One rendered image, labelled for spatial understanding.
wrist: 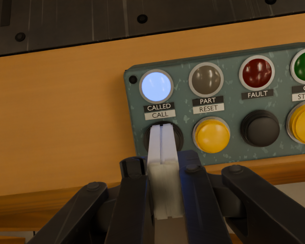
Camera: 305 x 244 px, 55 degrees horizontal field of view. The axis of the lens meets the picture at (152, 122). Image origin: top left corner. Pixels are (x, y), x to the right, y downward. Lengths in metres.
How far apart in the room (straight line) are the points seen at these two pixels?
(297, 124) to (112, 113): 0.15
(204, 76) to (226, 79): 0.02
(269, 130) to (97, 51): 0.17
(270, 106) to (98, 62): 0.16
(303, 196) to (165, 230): 0.51
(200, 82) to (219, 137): 0.04
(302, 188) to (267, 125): 1.02
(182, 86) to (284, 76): 0.07
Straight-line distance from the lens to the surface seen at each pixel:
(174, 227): 1.14
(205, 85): 0.21
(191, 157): 0.16
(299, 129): 0.23
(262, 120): 0.21
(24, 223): 0.90
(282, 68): 0.22
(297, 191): 1.22
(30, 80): 0.30
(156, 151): 0.15
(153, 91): 0.21
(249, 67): 0.21
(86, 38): 0.31
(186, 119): 0.21
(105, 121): 0.26
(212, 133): 0.21
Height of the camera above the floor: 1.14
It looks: 69 degrees down
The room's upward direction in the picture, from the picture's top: 16 degrees counter-clockwise
